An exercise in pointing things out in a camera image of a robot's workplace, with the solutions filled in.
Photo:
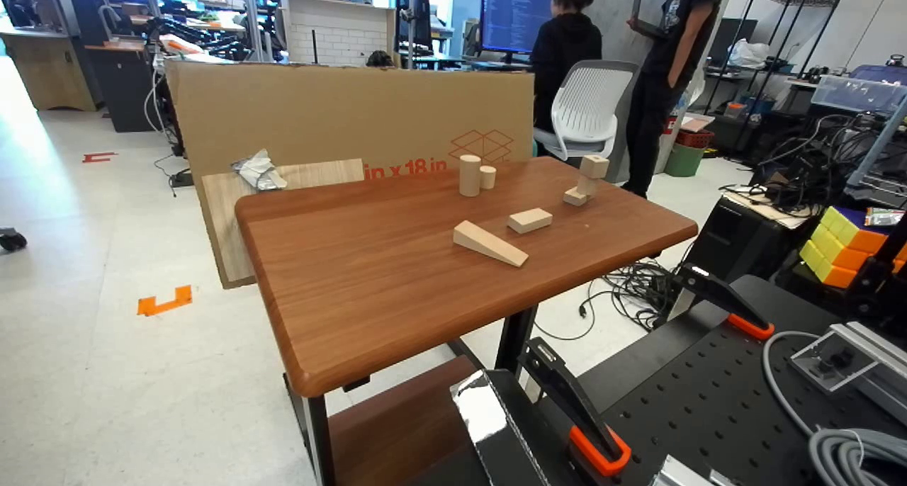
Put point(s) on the wooden wedge block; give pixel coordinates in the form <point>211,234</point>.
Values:
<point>489,245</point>

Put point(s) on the rectangular wooden block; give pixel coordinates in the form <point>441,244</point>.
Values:
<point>530,220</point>

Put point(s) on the small flat wooden block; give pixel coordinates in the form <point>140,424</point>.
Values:
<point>575,197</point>

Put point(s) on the upright small wooden block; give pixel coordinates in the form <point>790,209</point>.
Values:
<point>587,185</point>

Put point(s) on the wooden cube block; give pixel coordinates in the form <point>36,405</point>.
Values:
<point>594,166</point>

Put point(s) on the tall wooden cylinder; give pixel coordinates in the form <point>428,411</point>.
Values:
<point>470,176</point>

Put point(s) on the short wooden cylinder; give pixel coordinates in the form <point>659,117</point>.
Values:
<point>487,177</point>

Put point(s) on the large cardboard sheet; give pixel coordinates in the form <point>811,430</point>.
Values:
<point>340,114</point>

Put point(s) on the white office chair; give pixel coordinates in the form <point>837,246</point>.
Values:
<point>588,107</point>

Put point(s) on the crumpled grey plastic bag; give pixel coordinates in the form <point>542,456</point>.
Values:
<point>258,171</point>

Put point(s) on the person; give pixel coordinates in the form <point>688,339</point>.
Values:
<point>669,61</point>
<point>563,50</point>

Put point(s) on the monitor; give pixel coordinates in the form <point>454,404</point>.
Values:
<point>514,15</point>

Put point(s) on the black clamp with orange tip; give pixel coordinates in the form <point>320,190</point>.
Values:
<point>723,296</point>
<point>582,415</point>

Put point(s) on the light wood board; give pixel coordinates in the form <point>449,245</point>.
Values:
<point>227,224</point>

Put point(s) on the white brick pattern panel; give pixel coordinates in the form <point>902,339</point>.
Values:
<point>336,36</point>

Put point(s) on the green bucket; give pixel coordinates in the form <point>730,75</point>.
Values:
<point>683,161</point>

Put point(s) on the red basket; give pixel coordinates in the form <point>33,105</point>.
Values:
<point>694,138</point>

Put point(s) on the black computer case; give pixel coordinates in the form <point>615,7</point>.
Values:
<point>744,241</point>

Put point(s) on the orange tape mark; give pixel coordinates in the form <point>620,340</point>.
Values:
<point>164,302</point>

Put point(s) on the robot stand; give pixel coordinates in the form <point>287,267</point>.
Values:
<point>708,401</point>

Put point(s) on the red tape mark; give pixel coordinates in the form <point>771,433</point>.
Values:
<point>98,157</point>

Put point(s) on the large yellow orange puzzle cube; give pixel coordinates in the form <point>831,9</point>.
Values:
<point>847,249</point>

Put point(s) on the clear plastic bin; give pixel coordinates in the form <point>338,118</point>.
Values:
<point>857,93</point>

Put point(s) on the black caster wheel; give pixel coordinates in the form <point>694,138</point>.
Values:
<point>12,240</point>

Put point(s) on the aluminium profile bracket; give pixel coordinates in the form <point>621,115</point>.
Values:
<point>861,355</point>

